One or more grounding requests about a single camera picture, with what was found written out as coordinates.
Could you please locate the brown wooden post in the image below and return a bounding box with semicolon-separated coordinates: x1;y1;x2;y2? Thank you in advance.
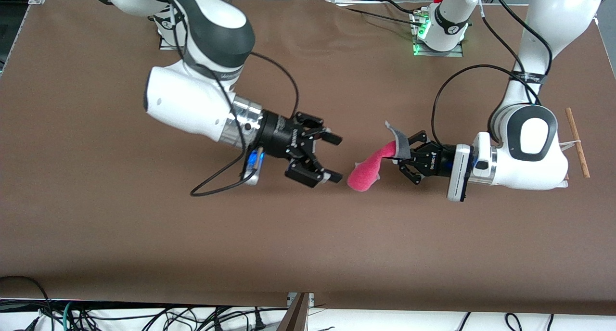
276;293;310;331

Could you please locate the grey and pink towel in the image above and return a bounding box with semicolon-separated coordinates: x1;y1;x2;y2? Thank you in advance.
346;121;412;192

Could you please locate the black cable on table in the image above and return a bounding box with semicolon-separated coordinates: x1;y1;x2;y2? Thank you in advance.
382;0;434;16
344;6;425;25

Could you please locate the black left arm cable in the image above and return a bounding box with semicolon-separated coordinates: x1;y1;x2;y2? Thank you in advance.
431;0;553;148

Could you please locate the thick black floor cable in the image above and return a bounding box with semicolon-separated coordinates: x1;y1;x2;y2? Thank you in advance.
0;275;54;331

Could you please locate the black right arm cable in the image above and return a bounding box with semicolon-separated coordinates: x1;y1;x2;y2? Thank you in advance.
190;51;299;197

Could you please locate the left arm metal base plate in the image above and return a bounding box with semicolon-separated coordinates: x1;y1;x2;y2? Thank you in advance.
412;11;464;58

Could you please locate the metal bracket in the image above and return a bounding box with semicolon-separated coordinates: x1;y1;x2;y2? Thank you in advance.
287;293;315;309

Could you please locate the green floor cable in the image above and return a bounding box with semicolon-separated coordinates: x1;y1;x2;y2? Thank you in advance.
62;301;77;331

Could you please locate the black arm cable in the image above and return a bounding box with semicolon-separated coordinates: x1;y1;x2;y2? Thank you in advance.
431;0;553;148
190;51;299;197

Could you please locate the white rack with wooden rods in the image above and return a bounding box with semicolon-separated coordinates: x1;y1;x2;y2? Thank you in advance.
558;107;591;187

